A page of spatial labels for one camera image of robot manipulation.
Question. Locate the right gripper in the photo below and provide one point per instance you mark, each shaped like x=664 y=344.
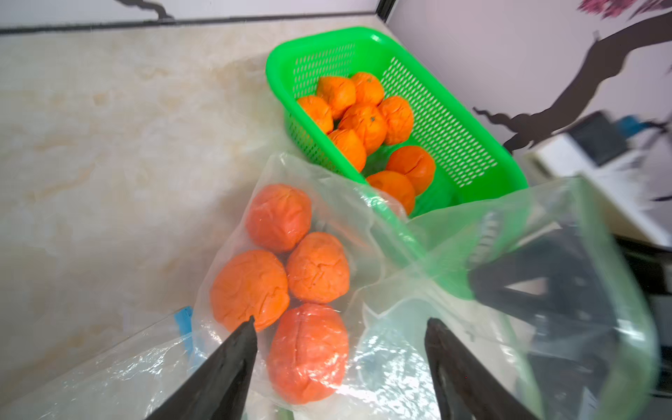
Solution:
x=601 y=347

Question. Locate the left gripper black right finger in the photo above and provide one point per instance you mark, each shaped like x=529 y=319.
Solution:
x=463 y=386

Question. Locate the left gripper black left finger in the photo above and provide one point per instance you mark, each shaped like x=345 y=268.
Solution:
x=220 y=386

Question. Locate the green-zip bag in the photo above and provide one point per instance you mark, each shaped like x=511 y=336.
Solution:
x=403 y=272

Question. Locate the blue-zip clear bag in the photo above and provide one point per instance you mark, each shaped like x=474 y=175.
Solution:
x=128 y=381

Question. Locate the orange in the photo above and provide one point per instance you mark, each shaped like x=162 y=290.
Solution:
x=350 y=145
x=319 y=111
x=396 y=185
x=416 y=164
x=399 y=117
x=368 y=124
x=338 y=92
x=368 y=89

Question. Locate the green plastic basket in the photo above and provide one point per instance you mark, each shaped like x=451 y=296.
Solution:
x=471 y=164

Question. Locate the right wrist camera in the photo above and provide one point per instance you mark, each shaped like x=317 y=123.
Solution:
x=610 y=156

